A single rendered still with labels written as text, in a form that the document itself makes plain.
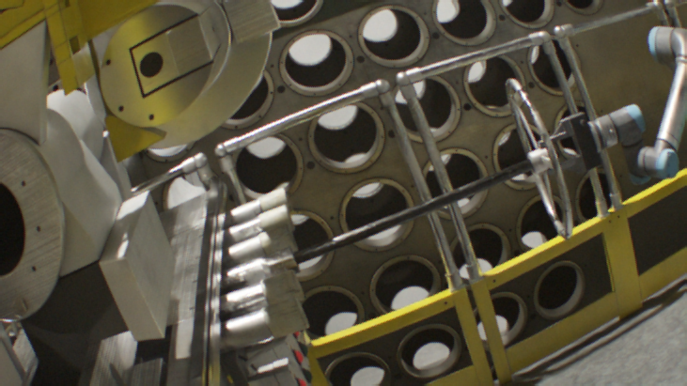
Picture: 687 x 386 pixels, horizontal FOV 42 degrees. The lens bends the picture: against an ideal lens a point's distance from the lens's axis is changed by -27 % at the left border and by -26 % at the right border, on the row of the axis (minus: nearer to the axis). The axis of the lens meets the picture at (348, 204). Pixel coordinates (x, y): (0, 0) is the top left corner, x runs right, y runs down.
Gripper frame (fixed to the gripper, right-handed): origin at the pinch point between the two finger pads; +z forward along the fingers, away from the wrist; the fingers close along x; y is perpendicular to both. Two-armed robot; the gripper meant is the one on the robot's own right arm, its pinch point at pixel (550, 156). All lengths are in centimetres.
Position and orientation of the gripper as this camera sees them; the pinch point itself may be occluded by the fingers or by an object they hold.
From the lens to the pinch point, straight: 248.6
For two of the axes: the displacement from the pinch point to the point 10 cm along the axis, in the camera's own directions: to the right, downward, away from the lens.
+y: 0.2, 1.1, -9.9
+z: -9.3, 3.6, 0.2
